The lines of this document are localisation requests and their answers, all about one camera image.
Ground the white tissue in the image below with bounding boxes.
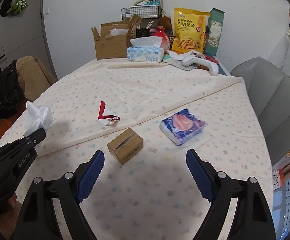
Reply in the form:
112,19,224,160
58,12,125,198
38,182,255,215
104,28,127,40
24,101,53,137

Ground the red white torn wrapper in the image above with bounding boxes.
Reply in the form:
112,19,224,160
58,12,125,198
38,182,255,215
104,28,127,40
98,101,120,126

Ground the small brown cardboard box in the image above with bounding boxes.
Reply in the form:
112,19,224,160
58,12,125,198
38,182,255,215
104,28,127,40
107,128,143,165

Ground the orange white box on floor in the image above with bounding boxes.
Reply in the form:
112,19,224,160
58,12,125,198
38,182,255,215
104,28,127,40
272,169,284,190

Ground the brown jacket on chair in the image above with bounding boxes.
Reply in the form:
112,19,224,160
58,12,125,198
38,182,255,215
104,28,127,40
0,56,59,120

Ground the floral cream tablecloth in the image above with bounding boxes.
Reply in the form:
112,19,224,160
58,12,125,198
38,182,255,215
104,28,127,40
0,57,275,240

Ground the blue purple tissue pack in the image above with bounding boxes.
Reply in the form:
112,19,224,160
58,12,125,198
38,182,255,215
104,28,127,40
159,108,206,146

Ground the grey upholstered chair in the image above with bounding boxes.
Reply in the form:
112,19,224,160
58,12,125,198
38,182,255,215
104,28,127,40
230,57,290,165

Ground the open brown cardboard box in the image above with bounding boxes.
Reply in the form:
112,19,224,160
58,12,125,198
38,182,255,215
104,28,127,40
91,15,142,60

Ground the blue white tissue box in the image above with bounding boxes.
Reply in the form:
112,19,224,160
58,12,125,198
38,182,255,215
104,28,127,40
127,36,164,62

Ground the red white vase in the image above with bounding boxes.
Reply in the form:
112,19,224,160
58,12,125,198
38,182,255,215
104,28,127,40
153,26,170,53

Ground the white hanging bag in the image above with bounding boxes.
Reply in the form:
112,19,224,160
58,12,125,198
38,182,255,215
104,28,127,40
268,31,290,76

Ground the red pen tool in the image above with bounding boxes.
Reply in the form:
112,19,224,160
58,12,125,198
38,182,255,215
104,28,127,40
204,54,219,64

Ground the white game controller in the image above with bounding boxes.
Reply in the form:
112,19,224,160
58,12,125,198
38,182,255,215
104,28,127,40
182,55,219,76

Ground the yellow snack bag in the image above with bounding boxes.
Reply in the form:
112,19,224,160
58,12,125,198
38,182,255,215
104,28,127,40
172,8,210,53

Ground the green tall box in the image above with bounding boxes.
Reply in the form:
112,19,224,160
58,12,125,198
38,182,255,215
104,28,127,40
206,8,225,56

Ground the black wire basket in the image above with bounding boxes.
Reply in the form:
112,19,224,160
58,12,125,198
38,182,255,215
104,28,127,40
121,5,163,20

